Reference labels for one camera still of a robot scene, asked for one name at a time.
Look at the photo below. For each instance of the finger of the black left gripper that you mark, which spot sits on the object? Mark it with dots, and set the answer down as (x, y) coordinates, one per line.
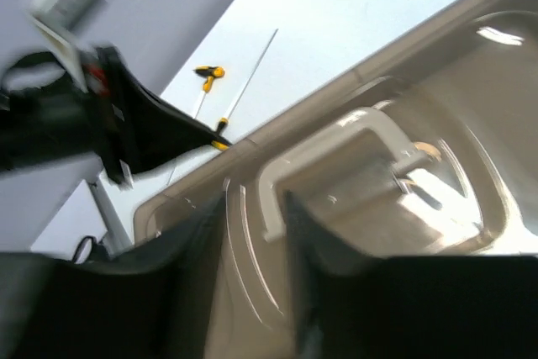
(152, 132)

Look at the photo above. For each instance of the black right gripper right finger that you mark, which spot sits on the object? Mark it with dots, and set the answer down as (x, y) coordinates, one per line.
(348, 304)

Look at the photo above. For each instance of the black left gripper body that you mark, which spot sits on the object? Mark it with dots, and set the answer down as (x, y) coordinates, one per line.
(58, 120)

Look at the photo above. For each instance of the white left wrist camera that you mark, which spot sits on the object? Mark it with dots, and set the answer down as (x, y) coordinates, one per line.
(59, 22)

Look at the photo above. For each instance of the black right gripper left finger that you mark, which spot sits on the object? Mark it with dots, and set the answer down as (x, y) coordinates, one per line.
(152, 301)

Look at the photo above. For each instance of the long yellow black T-handle key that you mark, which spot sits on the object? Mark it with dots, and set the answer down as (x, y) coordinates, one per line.
(223, 122)

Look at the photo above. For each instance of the yellow black T-handle hex key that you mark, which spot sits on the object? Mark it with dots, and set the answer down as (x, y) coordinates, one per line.
(210, 74)

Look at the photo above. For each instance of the beige plastic toolbox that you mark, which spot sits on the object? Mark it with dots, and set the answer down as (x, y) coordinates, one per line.
(428, 147)

